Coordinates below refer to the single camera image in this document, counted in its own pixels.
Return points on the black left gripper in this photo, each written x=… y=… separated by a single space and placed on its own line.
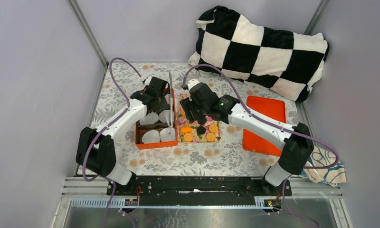
x=163 y=107

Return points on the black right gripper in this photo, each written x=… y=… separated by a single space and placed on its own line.
x=187 y=105

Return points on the orange compartment cookie box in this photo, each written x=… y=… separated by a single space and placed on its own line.
x=140 y=130

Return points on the floral cookie tray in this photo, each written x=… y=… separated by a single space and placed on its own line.
x=207 y=131

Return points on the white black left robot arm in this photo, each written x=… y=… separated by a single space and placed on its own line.
x=96 y=146

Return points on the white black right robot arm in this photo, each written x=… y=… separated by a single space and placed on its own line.
x=294 y=141

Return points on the white paper cupcake liner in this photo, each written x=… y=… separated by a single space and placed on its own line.
x=168 y=99
x=167 y=134
x=151 y=136
x=167 y=116
x=150 y=118

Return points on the orange fish shaped cookie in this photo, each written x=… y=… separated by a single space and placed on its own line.
x=186 y=129

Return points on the black sandwich cookie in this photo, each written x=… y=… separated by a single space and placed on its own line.
x=200 y=130
x=202 y=120

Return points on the round tan biscuit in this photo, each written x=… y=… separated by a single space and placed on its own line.
x=188 y=137
x=210 y=137
x=182 y=113
x=213 y=128

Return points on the black white checkered pillow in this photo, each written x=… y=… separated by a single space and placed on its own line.
x=282 y=61

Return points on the blue cream patterned cloth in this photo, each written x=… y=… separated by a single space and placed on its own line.
x=332 y=176

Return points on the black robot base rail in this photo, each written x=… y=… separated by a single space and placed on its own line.
x=197 y=191

